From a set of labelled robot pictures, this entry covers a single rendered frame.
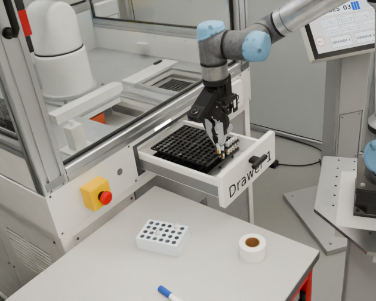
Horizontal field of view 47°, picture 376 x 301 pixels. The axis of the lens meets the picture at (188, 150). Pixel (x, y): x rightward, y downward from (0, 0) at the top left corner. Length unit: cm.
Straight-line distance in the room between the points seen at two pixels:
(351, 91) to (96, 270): 143
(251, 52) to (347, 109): 112
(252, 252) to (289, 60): 200
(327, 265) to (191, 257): 116
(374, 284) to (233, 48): 82
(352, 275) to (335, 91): 95
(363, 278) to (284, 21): 79
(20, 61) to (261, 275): 76
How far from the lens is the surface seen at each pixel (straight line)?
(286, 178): 279
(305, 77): 296
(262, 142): 132
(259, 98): 320
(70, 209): 128
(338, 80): 210
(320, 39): 189
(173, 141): 142
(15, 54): 108
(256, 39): 111
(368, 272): 145
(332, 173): 149
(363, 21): 201
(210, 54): 117
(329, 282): 217
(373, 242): 125
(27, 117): 112
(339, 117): 217
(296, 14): 119
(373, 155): 109
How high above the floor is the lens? 159
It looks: 30 degrees down
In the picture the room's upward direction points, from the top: 7 degrees counter-clockwise
